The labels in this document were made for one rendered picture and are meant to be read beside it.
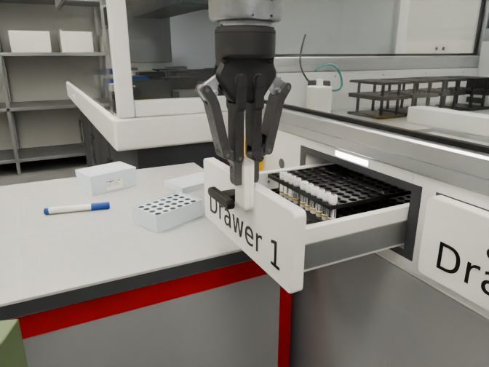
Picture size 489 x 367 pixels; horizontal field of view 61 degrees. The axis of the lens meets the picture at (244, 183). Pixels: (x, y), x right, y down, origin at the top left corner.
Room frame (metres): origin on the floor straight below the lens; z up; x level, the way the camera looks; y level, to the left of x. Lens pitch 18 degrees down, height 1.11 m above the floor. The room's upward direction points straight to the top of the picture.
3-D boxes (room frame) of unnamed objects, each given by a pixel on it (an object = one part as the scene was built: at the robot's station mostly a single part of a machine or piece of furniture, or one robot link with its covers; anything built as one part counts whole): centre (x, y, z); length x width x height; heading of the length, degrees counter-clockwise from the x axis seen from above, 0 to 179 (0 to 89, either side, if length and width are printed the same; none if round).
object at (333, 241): (0.67, -0.19, 0.86); 0.40 x 0.26 x 0.06; 117
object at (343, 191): (0.66, -0.18, 0.87); 0.22 x 0.18 x 0.06; 117
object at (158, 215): (0.82, 0.16, 0.78); 0.12 x 0.08 x 0.04; 139
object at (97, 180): (1.04, 0.36, 0.79); 0.13 x 0.09 x 0.05; 134
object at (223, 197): (0.56, 0.02, 0.91); 0.07 x 0.04 x 0.01; 27
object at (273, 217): (0.57, 0.00, 0.87); 0.29 x 0.02 x 0.11; 27
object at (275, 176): (0.62, -0.09, 0.90); 0.18 x 0.02 x 0.01; 27
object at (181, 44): (2.34, 0.29, 1.13); 1.78 x 1.14 x 0.45; 27
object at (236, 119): (0.53, 0.01, 1.02); 0.04 x 0.01 x 0.11; 27
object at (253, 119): (0.54, -0.01, 1.02); 0.04 x 0.01 x 0.11; 27
